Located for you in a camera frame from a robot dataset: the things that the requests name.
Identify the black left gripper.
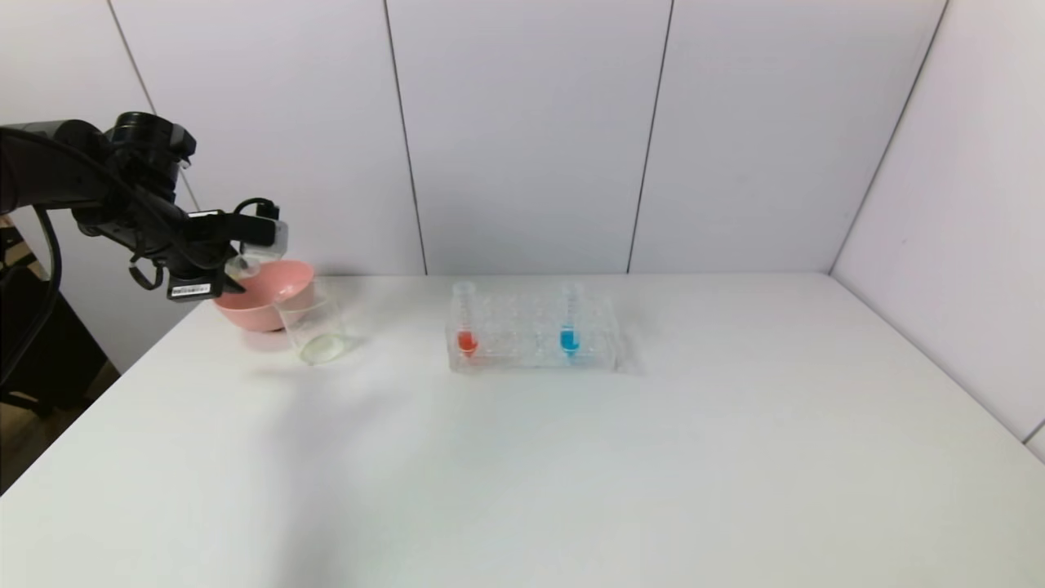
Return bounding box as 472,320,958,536
132,208,247,301

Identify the test tube with blue pigment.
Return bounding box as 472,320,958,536
559,281,583,357

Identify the clear glass beaker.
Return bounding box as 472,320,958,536
273,276,349,367

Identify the test tube with red pigment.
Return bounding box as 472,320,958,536
451,281,482,359

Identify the clear plastic test tube rack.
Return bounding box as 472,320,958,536
447,287,630,375

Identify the pink plastic bowl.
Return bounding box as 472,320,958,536
213,259,317,334

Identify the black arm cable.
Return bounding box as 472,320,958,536
0,204,63,386

